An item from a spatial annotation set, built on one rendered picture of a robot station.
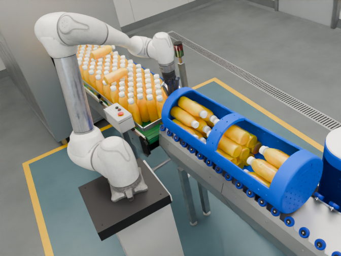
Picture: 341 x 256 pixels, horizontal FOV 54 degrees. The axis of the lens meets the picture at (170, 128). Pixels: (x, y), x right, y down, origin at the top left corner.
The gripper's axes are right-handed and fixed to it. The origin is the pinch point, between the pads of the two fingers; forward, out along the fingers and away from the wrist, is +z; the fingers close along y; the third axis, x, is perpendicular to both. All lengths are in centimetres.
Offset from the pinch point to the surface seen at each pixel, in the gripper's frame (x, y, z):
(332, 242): 108, 2, 23
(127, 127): -16.4, 27.2, 13.5
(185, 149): 17.7, 9.2, 23.1
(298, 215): 90, 1, 23
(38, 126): -245, 57, 117
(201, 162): 32.7, 9.3, 23.2
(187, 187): 3, 5, 71
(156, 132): -13.1, 10.7, 26.1
